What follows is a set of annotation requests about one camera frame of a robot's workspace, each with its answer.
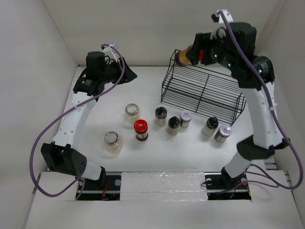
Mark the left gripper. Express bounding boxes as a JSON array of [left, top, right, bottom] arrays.
[[100, 57, 137, 85]]

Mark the black wire rack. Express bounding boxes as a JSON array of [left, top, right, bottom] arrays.
[[161, 50, 246, 125]]

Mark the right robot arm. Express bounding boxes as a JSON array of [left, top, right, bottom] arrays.
[[186, 22, 288, 188]]

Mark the black cap spice grinder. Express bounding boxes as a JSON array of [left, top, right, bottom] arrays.
[[166, 116, 180, 135], [202, 116, 219, 137], [154, 106, 167, 126]]

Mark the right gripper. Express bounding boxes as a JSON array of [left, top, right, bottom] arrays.
[[186, 29, 237, 71]]

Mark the red lid sauce jar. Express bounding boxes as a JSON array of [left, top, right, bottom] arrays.
[[174, 45, 204, 67], [134, 119, 148, 141]]

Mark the clear glass jar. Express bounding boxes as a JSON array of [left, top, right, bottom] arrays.
[[104, 131, 123, 153], [124, 103, 140, 128]]

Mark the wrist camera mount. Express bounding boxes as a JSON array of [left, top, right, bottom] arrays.
[[211, 10, 234, 24], [101, 42, 118, 59]]

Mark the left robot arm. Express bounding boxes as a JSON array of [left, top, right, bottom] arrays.
[[41, 47, 137, 189]]

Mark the clear glass jar front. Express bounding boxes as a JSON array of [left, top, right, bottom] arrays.
[[104, 131, 123, 153]]

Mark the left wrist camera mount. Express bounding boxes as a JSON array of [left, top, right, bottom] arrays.
[[101, 42, 118, 59]]

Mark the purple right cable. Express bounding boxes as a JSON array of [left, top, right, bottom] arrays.
[[201, 10, 301, 194]]

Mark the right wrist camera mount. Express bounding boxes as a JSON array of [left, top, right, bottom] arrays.
[[211, 10, 234, 24]]

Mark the white lid spice jar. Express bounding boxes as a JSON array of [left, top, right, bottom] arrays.
[[180, 110, 192, 128], [214, 125, 232, 143]]

